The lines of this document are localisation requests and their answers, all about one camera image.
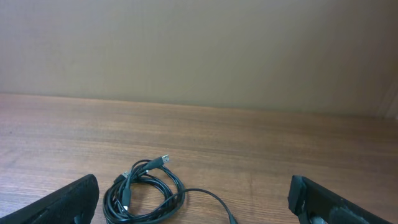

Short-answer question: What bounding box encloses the black USB-C cable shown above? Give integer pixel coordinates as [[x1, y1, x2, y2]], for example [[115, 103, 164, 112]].
[[121, 169, 239, 224]]

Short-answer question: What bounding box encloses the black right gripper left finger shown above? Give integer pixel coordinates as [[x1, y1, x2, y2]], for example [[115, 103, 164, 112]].
[[1, 174, 99, 224]]

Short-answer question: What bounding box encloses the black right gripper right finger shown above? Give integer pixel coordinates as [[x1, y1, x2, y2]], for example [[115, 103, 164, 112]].
[[288, 175, 391, 224]]

